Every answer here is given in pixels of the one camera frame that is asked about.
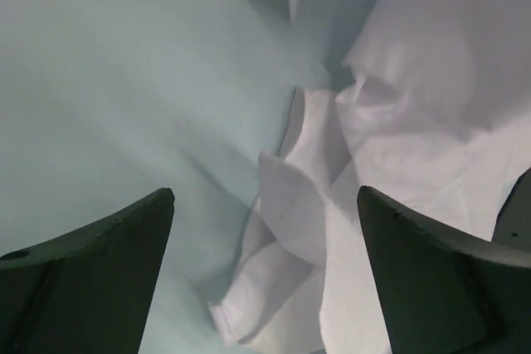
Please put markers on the white long sleeve shirt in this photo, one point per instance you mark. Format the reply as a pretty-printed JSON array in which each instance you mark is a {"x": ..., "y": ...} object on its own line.
[{"x": 438, "y": 118}]

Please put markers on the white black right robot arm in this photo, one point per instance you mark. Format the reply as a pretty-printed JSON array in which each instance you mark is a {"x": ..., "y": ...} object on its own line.
[{"x": 513, "y": 224}]

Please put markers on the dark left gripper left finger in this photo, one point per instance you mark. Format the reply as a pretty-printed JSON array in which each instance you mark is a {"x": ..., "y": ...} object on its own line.
[{"x": 90, "y": 290}]

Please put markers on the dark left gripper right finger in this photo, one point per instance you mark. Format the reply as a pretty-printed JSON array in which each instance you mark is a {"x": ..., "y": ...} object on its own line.
[{"x": 443, "y": 290}]

